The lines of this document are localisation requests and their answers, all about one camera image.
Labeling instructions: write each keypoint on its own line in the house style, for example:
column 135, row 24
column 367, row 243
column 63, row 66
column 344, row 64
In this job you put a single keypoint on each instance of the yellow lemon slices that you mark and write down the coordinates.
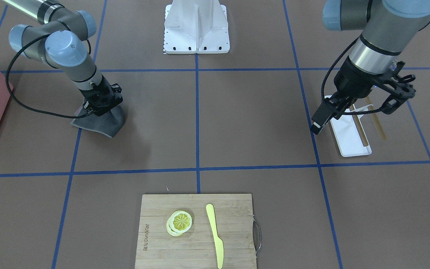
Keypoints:
column 179, row 223

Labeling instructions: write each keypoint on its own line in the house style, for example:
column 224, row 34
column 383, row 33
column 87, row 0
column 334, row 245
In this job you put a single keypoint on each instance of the white towel rack tray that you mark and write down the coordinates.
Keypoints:
column 347, row 138

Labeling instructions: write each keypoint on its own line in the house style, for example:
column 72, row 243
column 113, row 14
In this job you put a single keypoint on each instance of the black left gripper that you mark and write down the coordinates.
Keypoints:
column 352, row 79

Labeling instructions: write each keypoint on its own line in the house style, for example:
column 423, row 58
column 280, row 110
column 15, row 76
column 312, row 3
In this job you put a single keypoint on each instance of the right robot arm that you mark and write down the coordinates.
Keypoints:
column 59, row 42

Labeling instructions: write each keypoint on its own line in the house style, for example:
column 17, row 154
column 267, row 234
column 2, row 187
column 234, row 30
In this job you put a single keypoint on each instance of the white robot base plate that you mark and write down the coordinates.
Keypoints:
column 196, row 40

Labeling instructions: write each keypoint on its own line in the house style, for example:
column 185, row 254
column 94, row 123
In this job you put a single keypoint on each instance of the dark grey towel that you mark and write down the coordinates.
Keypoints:
column 108, row 124

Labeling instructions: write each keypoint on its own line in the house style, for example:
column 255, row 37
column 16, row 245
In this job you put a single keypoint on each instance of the outer wooden rack bar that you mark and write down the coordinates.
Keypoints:
column 376, row 120

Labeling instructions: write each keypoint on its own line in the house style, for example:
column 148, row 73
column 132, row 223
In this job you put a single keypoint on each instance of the inner wooden rack bar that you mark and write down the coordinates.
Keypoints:
column 358, row 125

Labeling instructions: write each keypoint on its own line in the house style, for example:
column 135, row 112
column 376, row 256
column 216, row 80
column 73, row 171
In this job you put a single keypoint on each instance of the yellow plastic knife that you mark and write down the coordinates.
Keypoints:
column 219, row 245

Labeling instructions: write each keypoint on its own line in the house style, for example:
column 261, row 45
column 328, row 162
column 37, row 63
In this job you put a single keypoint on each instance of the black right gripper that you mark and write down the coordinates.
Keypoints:
column 100, row 96

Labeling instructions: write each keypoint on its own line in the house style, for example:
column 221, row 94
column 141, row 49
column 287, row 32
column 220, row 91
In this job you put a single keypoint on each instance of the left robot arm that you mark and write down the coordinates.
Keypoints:
column 387, row 28

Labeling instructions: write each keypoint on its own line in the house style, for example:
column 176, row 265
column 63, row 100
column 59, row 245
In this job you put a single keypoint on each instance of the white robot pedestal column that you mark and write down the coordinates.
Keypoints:
column 195, row 17

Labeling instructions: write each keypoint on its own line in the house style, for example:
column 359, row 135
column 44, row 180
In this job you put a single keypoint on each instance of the wooden rack bar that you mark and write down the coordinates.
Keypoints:
column 376, row 120
column 358, row 125

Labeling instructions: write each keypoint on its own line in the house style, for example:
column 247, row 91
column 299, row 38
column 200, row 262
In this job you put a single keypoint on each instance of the bamboo cutting board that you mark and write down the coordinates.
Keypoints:
column 195, row 249

